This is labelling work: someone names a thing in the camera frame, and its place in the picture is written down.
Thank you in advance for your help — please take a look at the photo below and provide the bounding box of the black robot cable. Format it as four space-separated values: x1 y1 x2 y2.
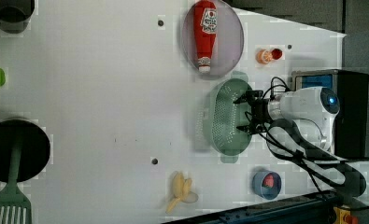
244 77 369 213

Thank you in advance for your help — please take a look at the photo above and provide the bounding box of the blue bowl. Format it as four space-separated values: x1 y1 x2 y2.
252 170 281 200

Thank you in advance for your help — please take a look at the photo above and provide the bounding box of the black toaster oven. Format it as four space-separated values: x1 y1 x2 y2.
291 69 369 159

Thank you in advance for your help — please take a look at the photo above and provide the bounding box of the green slotted spatula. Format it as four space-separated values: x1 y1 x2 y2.
0 139 32 224

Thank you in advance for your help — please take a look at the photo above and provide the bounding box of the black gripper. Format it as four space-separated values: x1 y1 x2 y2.
234 90 271 134

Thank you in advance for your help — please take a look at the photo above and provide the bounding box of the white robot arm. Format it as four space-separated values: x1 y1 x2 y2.
234 87 366 197

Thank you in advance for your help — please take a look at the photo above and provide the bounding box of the peeled banana toy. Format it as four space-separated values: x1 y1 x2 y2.
165 172 199 214

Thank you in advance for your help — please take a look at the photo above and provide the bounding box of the black cylinder cup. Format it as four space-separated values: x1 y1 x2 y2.
0 0 35 34

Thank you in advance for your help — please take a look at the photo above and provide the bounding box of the red strawberry toy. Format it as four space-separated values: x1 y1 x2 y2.
271 49 283 60

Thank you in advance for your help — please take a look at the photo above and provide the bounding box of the green oval strainer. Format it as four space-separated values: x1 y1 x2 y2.
198 71 251 163

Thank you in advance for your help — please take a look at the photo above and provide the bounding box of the orange slice toy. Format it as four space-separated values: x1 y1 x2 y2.
256 49 273 64

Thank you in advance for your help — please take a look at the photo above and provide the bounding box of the red ketchup bottle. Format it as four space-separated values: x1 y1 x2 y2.
193 0 218 74

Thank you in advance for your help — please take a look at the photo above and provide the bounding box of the red fruit in bowl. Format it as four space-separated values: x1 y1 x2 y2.
263 174 275 188

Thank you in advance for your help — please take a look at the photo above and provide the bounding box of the grey round plate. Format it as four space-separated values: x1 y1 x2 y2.
181 0 245 78

